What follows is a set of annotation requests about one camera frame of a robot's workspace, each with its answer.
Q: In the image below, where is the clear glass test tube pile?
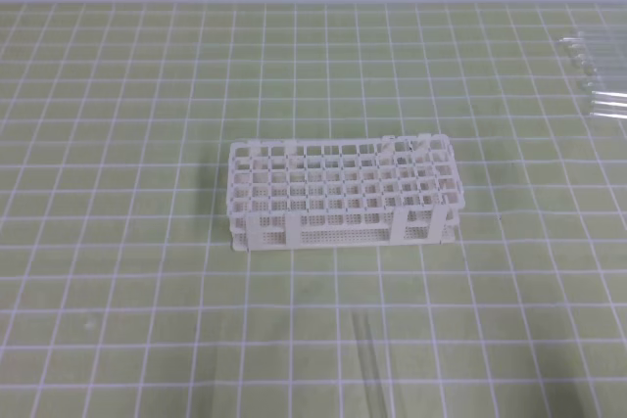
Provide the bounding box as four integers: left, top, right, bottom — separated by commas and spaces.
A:
558, 26, 626, 119

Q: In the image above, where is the white plastic test tube rack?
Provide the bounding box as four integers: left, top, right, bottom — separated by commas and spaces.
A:
225, 133, 465, 252

